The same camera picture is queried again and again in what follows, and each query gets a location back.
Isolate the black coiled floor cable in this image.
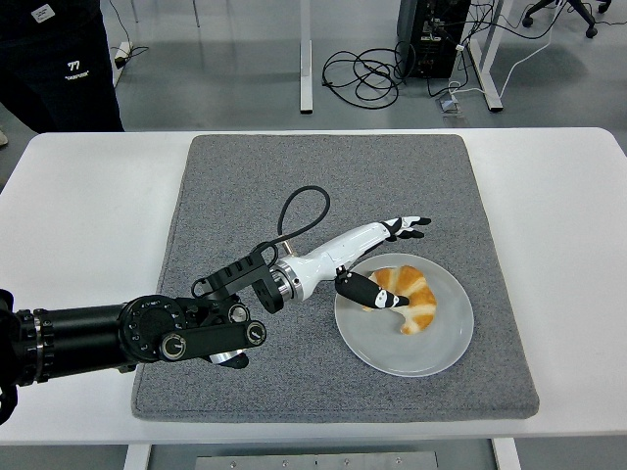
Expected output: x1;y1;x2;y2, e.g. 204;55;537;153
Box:
321;41;417;110

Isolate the grey floor socket box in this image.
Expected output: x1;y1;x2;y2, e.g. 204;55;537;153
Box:
434;95;464;118

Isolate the person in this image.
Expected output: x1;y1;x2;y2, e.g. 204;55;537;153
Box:
0;0;124;133

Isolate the golden croissant bread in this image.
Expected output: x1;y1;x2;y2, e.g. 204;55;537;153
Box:
367;265;438;336

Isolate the black office chair base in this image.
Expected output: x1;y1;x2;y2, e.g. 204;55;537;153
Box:
521;0;613;39

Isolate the white table leg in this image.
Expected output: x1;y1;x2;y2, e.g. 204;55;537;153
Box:
121;444;152;470
491;437;521;470

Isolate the grey metal plate with screws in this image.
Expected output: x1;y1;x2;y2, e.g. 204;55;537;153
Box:
194;450;440;470

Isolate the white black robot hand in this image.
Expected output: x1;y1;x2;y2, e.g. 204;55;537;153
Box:
279;214;433;311

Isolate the white slim desk leg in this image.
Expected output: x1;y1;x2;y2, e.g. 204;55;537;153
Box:
298;0;314;115

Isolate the pale blue round plate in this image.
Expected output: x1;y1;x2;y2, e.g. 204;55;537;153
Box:
334;252;475;379

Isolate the white angled desk leg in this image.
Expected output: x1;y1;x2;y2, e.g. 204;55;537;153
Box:
467;0;506;113

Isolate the grey fabric mat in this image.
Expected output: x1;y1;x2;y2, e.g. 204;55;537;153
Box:
130;133;540;424

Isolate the white floor cable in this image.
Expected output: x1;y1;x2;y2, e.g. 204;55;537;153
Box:
446;0;557;99

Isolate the black computer tower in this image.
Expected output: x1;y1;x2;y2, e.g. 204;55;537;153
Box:
395;0;471;80

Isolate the white power strip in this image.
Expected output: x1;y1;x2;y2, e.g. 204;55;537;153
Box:
111;39;133;70

